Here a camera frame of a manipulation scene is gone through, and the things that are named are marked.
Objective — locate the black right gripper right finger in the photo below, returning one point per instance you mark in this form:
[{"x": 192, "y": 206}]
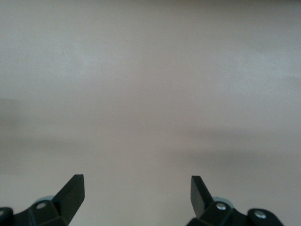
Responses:
[{"x": 202, "y": 202}]

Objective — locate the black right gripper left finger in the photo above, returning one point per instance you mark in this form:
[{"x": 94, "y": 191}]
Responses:
[{"x": 68, "y": 200}]

